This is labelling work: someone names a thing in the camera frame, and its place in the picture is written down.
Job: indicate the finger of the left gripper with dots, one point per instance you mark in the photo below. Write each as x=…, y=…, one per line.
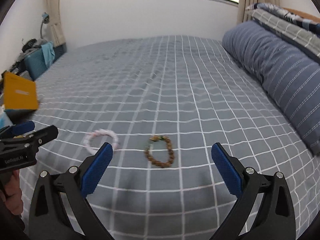
x=9, y=132

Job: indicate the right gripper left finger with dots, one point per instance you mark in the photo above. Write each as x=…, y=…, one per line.
x=79, y=182

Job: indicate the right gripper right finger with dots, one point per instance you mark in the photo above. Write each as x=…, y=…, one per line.
x=242, y=182

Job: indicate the left hand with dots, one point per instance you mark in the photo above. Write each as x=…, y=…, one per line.
x=12, y=188

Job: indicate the blue sky printed box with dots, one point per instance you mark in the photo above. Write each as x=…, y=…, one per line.
x=4, y=120

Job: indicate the yellow cardboard box lid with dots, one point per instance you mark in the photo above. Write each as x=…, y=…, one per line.
x=19, y=94

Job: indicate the teal storage basket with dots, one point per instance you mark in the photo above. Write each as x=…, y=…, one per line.
x=35, y=64

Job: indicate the teal cloth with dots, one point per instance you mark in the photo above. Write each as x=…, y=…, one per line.
x=48, y=53

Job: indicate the black item on basket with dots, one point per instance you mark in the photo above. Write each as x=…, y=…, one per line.
x=29, y=45

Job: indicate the beige curtain left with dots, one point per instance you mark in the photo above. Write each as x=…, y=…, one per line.
x=55, y=27

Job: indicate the blue striped pillow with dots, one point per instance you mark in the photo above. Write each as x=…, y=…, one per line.
x=288, y=76

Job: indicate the grey checked bed sheet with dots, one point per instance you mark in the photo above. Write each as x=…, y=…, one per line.
x=169, y=99

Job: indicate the desk lamp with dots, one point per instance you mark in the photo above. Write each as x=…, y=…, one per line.
x=45, y=20

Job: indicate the folded grey patterned quilt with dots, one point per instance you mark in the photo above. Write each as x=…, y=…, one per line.
x=298, y=31

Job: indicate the wooden bed frame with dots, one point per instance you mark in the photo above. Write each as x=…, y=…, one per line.
x=304, y=15

